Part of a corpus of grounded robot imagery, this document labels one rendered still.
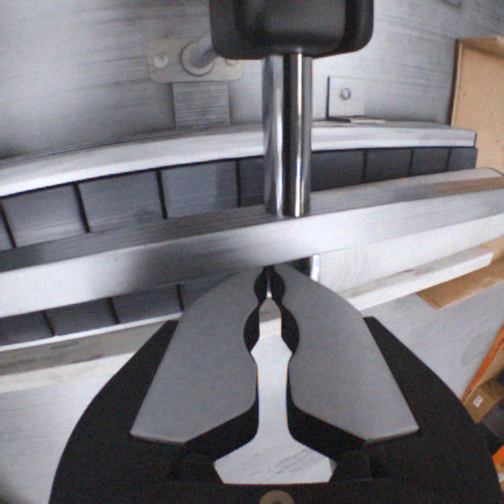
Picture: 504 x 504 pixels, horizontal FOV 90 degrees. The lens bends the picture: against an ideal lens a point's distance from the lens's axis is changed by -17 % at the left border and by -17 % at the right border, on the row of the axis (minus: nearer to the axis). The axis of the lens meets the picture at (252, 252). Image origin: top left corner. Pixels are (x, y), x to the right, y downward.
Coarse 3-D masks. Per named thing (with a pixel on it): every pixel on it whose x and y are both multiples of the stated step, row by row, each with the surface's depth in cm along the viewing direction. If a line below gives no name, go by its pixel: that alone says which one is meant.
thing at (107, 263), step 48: (384, 192) 9; (432, 192) 9; (480, 192) 9; (96, 240) 7; (144, 240) 6; (192, 240) 7; (240, 240) 7; (288, 240) 7; (336, 240) 8; (0, 288) 6; (48, 288) 6; (96, 288) 6; (144, 288) 7
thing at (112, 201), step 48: (48, 192) 12; (96, 192) 13; (144, 192) 14; (192, 192) 14; (240, 192) 15; (0, 240) 12; (48, 240) 13; (192, 288) 17; (0, 336) 14; (48, 336) 15
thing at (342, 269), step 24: (480, 168) 17; (312, 192) 14; (336, 192) 14; (384, 240) 13; (408, 240) 13; (432, 240) 14; (456, 240) 15; (480, 240) 16; (288, 264) 16; (312, 264) 12; (336, 264) 12; (360, 264) 13; (384, 264) 14; (408, 264) 14; (336, 288) 14
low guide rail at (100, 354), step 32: (448, 256) 20; (480, 256) 20; (352, 288) 17; (384, 288) 17; (416, 288) 18; (0, 352) 13; (32, 352) 13; (64, 352) 13; (96, 352) 13; (128, 352) 13; (0, 384) 12; (32, 384) 12
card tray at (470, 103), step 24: (456, 48) 20; (480, 48) 20; (456, 72) 21; (480, 72) 22; (456, 96) 22; (480, 96) 23; (456, 120) 23; (480, 120) 24; (480, 144) 25; (432, 288) 32; (456, 288) 32; (480, 288) 31
